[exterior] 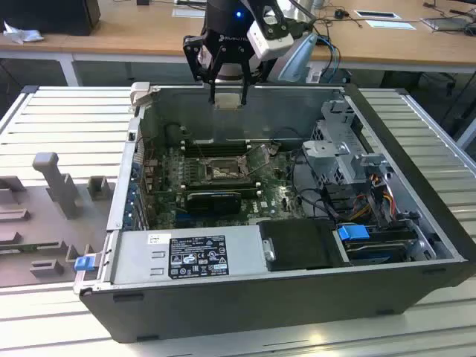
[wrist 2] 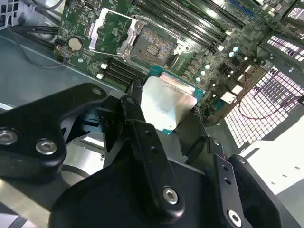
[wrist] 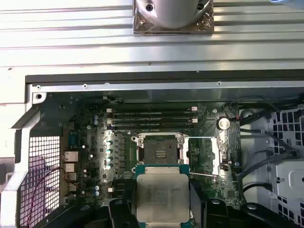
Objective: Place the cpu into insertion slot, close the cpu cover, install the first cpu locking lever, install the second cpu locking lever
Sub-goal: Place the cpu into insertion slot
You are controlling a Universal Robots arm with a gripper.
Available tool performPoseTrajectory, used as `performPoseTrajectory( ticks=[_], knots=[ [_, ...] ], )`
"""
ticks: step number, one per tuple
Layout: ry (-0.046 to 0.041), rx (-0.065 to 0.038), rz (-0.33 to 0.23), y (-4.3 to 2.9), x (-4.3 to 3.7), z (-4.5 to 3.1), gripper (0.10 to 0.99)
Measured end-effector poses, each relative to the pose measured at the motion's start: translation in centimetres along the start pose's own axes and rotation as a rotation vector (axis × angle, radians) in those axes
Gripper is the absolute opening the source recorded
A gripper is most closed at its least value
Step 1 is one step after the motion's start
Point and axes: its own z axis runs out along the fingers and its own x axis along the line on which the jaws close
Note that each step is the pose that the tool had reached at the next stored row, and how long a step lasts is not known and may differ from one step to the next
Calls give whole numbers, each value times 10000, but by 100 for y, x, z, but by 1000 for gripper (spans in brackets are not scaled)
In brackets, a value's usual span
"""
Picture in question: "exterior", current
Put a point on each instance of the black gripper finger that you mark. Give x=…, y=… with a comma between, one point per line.
x=195, y=56
x=245, y=74

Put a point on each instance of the silver CPU plate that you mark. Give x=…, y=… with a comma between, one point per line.
x=227, y=101

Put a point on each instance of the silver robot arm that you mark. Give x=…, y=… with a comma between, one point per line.
x=230, y=72

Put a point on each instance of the black RAM slot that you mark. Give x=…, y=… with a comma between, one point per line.
x=223, y=182
x=223, y=189
x=201, y=143
x=201, y=151

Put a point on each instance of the CPU socket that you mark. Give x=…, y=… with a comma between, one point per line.
x=223, y=167

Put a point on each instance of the black drive bay cover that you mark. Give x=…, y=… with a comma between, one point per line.
x=301, y=241

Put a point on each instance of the wooden desk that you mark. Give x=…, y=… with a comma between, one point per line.
x=148, y=33

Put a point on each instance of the pale blue teach pendant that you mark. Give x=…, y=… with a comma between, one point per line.
x=297, y=63

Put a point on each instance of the green motherboard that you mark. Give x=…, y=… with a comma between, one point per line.
x=275, y=182

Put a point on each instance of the black computer mouse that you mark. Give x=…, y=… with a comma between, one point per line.
x=340, y=14

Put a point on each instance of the metal drive cage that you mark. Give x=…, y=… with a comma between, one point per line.
x=323, y=156

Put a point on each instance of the black graphics card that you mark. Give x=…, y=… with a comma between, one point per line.
x=213, y=204

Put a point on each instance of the black box on desk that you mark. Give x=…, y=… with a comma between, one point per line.
x=48, y=16

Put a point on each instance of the crumpled white paper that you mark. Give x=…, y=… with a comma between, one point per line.
x=22, y=34

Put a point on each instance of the blue disk carrier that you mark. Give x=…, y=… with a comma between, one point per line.
x=353, y=232

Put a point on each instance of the grey parts rack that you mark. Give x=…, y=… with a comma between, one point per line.
x=56, y=208

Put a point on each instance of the grey power supply unit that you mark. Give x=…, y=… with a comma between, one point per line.
x=134, y=256

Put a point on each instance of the hard disk drive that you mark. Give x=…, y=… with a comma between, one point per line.
x=375, y=251

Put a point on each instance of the black open PC case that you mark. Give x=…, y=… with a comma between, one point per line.
x=260, y=308

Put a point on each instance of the blue case latch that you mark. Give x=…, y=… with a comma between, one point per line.
x=83, y=263

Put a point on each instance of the green RAM stick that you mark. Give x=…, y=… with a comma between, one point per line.
x=18, y=250

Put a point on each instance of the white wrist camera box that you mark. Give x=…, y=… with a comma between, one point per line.
x=269, y=41

